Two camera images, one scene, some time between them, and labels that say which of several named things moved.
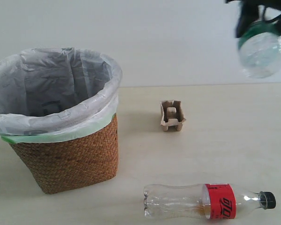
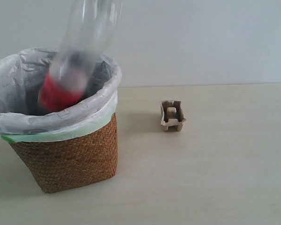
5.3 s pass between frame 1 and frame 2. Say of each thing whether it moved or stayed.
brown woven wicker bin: stayed
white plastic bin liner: stayed
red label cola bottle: moved
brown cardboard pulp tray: stayed
